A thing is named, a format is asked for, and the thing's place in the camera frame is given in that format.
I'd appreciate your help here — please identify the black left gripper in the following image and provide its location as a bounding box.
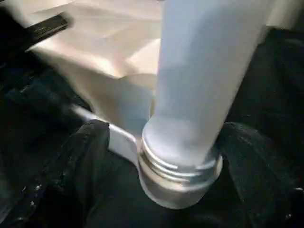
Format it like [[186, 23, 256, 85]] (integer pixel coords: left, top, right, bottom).
[[0, 7, 75, 54]]

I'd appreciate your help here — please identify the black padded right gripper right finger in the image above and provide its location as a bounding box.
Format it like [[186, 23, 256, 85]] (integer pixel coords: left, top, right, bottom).
[[214, 121, 304, 228]]

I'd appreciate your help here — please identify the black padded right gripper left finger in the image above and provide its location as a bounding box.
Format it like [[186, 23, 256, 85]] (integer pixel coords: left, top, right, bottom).
[[7, 119, 112, 228]]

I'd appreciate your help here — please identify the white plastic table top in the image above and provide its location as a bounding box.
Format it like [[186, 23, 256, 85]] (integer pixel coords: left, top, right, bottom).
[[26, 0, 304, 210]]

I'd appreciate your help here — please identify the white plastic table leg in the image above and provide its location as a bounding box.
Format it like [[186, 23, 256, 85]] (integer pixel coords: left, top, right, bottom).
[[142, 0, 270, 178]]

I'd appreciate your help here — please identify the black table mat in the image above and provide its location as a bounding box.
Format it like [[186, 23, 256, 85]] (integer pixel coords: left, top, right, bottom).
[[0, 0, 304, 228]]

